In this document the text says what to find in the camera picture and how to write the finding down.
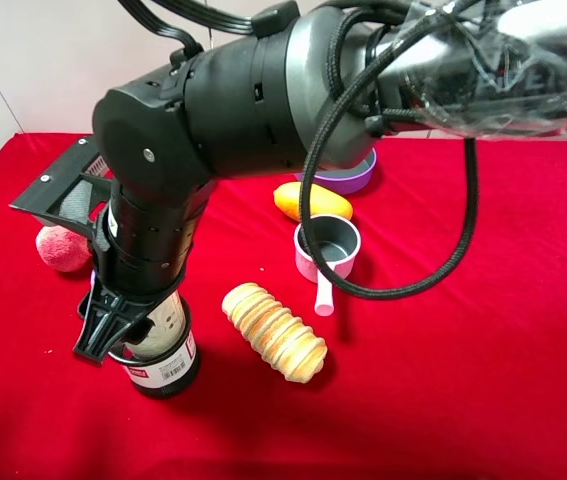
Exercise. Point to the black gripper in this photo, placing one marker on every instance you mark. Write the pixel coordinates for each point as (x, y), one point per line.
(137, 264)

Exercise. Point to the pink small saucepan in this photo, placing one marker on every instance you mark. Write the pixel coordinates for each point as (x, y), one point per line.
(339, 242)

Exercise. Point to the white purple cylinder roll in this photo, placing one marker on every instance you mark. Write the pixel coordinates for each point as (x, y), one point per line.
(155, 335)

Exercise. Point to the red velvet tablecloth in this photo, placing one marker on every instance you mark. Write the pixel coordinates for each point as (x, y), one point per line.
(465, 381)

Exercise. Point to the purple frying pan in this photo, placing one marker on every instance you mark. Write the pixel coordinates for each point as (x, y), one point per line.
(345, 182)

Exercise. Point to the yellow mango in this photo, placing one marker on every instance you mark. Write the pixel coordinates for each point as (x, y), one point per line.
(322, 201)

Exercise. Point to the ridged bread loaf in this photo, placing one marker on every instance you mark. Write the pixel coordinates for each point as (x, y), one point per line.
(281, 338)

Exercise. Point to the black mesh pen holder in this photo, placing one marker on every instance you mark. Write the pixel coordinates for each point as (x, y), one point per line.
(163, 377)

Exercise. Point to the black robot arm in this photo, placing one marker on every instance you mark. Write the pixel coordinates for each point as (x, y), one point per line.
(303, 92)

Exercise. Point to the red peach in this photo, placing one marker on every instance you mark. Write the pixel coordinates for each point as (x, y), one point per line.
(61, 249)

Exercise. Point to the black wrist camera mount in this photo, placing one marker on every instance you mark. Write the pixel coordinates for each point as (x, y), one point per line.
(69, 190)

